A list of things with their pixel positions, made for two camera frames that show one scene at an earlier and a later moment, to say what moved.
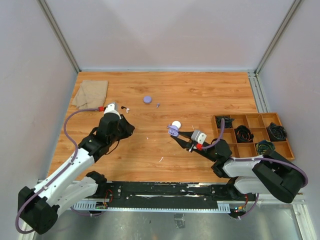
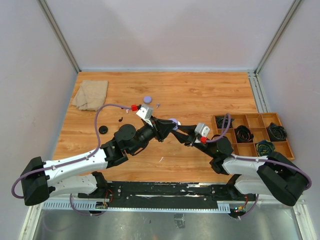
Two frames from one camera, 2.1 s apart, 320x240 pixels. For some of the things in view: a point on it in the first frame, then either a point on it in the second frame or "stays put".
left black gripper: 128,128 → 162,128
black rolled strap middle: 243,134 stays put
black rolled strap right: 276,132 stays put
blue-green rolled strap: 262,146 stays put
